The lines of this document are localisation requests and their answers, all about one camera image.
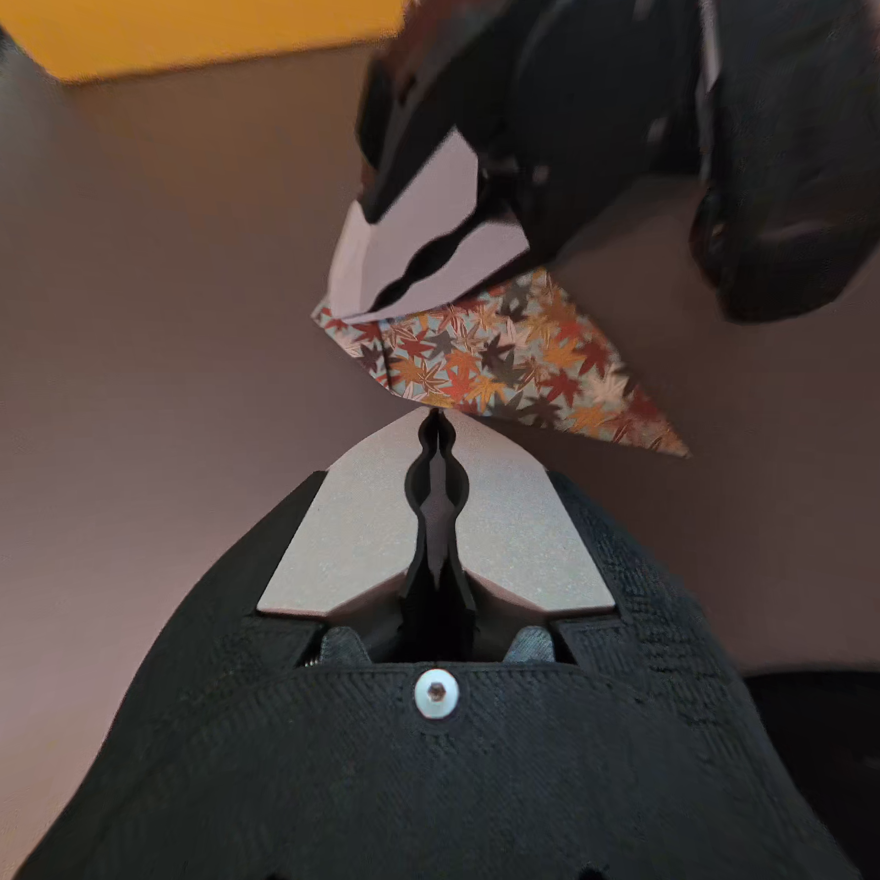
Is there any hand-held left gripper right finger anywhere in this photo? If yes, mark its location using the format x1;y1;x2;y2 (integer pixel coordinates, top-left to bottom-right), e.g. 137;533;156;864
438;409;617;617

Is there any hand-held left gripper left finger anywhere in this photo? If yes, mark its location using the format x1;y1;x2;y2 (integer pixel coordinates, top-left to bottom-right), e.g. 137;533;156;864
253;409;440;618

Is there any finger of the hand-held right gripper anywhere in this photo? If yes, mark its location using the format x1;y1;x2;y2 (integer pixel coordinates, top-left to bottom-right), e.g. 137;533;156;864
336;218;536;328
326;126;484;321

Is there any maple leaf origami paper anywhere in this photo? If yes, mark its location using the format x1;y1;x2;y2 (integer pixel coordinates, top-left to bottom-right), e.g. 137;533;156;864
311;267;691;459

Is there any yellow box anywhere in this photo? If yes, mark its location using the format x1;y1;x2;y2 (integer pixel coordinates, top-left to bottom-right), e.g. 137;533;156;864
0;0;416;85

